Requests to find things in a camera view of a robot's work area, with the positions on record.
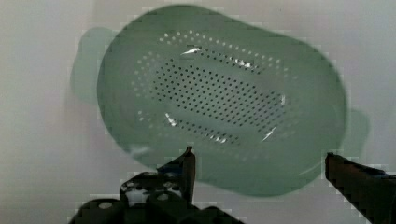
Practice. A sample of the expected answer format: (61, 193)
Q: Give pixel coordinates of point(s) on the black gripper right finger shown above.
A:
(371, 191)

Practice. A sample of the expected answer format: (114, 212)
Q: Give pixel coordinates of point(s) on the green plastic strainer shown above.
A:
(260, 110)

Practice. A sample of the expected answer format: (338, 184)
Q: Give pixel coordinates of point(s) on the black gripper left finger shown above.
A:
(176, 176)

